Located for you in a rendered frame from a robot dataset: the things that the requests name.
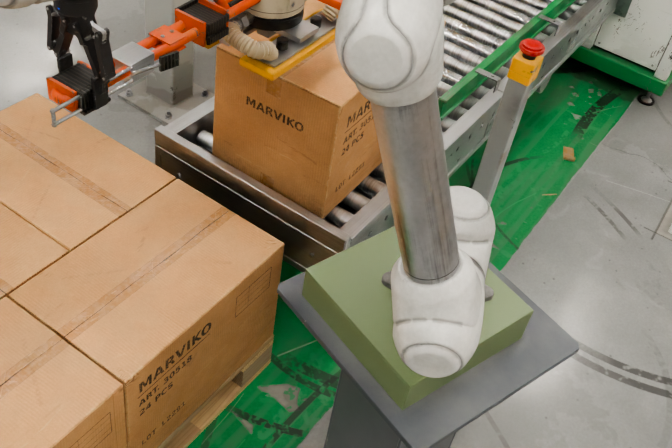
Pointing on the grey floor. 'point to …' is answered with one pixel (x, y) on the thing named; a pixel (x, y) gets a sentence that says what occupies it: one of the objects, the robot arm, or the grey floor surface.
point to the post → (506, 123)
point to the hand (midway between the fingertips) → (83, 84)
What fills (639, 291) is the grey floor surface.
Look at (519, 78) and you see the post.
